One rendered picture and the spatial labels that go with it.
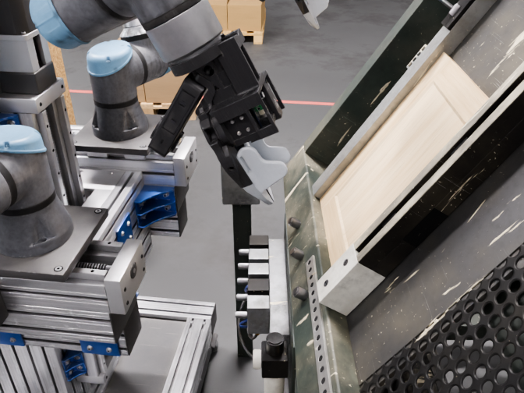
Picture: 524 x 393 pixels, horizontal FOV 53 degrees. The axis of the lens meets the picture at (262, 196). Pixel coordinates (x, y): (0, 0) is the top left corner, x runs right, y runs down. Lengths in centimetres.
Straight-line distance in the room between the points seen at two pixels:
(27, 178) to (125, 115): 50
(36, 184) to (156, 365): 105
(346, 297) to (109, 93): 79
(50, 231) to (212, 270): 158
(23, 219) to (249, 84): 61
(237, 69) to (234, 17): 524
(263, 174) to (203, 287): 189
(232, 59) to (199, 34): 4
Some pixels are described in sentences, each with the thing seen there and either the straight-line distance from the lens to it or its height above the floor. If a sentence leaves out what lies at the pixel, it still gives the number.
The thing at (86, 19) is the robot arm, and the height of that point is 154.
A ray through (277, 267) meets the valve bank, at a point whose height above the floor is 74.
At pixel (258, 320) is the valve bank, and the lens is 133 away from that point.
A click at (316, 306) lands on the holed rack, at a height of 89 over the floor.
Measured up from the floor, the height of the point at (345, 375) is 90.
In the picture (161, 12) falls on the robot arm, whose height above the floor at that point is 155.
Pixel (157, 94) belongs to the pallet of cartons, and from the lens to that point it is 406.
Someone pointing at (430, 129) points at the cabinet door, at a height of 119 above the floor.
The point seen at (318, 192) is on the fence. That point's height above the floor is 91.
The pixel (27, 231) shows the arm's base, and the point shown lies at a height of 109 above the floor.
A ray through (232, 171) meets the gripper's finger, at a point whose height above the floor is 137.
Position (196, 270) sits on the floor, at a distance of 259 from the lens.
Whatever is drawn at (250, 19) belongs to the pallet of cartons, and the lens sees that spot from 581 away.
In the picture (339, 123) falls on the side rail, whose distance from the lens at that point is 162.
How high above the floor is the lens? 168
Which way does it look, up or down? 33 degrees down
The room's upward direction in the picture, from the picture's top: straight up
